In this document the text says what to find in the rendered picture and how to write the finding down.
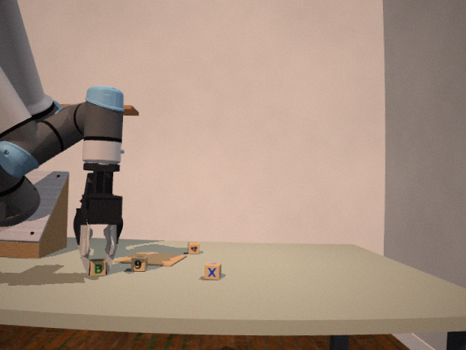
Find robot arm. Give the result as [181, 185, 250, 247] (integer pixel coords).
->
[0, 0, 125, 227]

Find orange flat mat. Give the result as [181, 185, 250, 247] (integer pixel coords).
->
[115, 252, 187, 267]

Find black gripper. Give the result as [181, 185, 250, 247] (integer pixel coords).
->
[73, 163, 123, 275]

